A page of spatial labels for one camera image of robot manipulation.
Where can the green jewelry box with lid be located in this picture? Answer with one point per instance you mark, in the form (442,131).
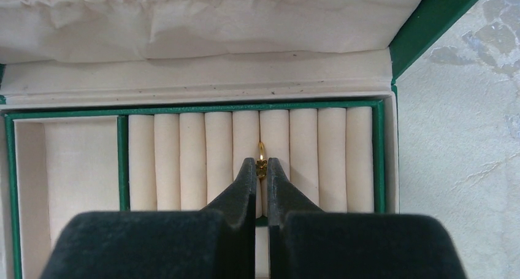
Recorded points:
(120,54)

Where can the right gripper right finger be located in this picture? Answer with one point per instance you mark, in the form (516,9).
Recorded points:
(307,242)

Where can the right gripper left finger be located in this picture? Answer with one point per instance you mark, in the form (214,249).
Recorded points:
(216,241)

